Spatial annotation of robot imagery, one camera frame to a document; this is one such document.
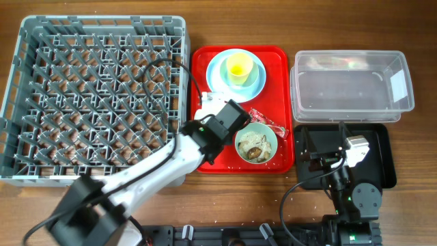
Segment red snack wrapper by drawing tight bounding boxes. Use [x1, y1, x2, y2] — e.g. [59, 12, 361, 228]
[249, 108, 290, 139]

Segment black plastic tray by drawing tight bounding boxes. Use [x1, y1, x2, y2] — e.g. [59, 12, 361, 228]
[294, 123, 397, 189]

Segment red plastic serving tray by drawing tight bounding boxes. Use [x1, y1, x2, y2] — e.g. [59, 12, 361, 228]
[191, 45, 294, 174]

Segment clear plastic storage bin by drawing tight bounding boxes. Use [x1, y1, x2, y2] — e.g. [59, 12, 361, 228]
[290, 50, 415, 123]

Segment rice and mushroom leftovers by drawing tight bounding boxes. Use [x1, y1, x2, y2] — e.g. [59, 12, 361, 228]
[237, 131, 272, 163]

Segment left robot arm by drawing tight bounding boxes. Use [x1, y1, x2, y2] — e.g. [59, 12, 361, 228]
[45, 100, 251, 246]

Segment grey plastic dishwasher rack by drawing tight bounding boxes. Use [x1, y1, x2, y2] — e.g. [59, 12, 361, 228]
[1, 16, 191, 187]

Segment green food bowl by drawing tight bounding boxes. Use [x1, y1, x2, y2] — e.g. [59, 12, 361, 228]
[234, 122, 278, 165]

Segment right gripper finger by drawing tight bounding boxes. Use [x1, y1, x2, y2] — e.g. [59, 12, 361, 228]
[339, 122, 352, 147]
[301, 126, 310, 152]

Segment light blue plate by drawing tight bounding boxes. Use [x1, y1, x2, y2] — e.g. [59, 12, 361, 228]
[206, 49, 266, 103]

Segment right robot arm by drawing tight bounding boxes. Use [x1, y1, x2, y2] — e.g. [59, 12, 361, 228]
[300, 122, 382, 245]

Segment small green saucer bowl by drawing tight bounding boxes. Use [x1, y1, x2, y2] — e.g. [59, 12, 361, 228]
[220, 55, 259, 90]

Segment yellow plastic cup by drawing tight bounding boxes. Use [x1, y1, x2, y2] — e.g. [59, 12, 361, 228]
[226, 52, 253, 85]

